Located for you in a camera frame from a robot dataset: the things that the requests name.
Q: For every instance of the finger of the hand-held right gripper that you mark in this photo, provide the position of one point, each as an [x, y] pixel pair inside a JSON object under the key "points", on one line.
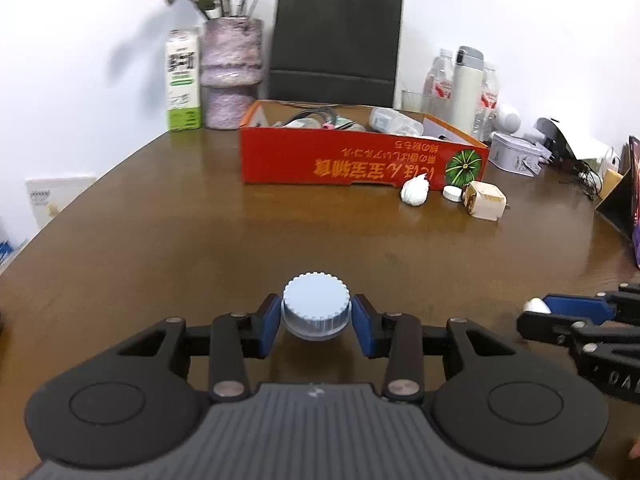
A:
{"points": [[542, 327], [580, 306]]}

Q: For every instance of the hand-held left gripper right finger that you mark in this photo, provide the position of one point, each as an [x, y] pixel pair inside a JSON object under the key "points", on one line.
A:
{"points": [[362, 327]]}

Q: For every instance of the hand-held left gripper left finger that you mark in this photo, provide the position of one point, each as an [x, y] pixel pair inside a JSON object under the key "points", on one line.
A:
{"points": [[270, 325]]}

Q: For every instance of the small white round item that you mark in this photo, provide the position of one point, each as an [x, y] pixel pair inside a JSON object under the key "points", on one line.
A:
{"points": [[535, 305]]}

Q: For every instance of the white ribbed screw cap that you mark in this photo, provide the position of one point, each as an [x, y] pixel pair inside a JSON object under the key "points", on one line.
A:
{"points": [[316, 302]]}

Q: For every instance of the red cardboard box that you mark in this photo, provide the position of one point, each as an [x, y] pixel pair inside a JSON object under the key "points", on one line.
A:
{"points": [[290, 157]]}

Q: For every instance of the wooden desktop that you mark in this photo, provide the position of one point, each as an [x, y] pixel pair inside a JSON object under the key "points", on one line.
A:
{"points": [[150, 260]]}

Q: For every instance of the purple tissue box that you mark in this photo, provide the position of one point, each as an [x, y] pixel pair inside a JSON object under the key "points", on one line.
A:
{"points": [[637, 247]]}

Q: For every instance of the black tablet with stand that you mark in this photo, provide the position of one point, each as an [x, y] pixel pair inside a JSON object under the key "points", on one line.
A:
{"points": [[625, 200]]}

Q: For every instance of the small beige cardboard box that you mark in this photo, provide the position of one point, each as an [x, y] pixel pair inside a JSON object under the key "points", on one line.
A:
{"points": [[485, 200]]}

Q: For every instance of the crumpled white tissue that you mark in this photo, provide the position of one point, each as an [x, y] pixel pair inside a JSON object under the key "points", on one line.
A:
{"points": [[415, 192]]}

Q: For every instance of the small white charger block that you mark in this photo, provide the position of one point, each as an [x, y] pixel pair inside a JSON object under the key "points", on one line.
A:
{"points": [[607, 160]]}

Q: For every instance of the white plug adapter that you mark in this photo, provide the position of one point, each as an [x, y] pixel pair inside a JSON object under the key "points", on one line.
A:
{"points": [[544, 156]]}

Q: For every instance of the small white bottle cap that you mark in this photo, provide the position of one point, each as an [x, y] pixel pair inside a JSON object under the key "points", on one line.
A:
{"points": [[452, 194]]}

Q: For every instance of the white tin box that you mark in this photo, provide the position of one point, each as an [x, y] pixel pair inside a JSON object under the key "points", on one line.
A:
{"points": [[512, 154]]}

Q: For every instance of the white round gadget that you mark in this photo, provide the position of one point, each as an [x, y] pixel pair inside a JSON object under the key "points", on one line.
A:
{"points": [[507, 119]]}

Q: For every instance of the clear plastic water bottle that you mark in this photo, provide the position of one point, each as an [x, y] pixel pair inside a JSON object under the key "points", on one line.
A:
{"points": [[437, 82], [489, 105]]}

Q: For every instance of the clear drinking glass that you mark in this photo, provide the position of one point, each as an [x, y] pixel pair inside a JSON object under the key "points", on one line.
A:
{"points": [[412, 101]]}

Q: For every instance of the white thermos flask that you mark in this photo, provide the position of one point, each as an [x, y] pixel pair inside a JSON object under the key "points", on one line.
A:
{"points": [[466, 90]]}

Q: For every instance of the white book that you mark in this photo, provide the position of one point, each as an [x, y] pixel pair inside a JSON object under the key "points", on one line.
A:
{"points": [[57, 202]]}

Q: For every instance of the white green milk carton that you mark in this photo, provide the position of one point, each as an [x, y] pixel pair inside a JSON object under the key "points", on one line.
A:
{"points": [[182, 80]]}

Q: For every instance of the pink mottled ceramic vase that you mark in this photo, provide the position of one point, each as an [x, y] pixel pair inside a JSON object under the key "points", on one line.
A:
{"points": [[231, 60]]}

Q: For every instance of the blue white packet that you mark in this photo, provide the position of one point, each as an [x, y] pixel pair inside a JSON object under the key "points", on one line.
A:
{"points": [[10, 252]]}

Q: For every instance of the black paper bag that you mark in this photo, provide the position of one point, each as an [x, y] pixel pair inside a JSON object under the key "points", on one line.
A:
{"points": [[335, 40]]}

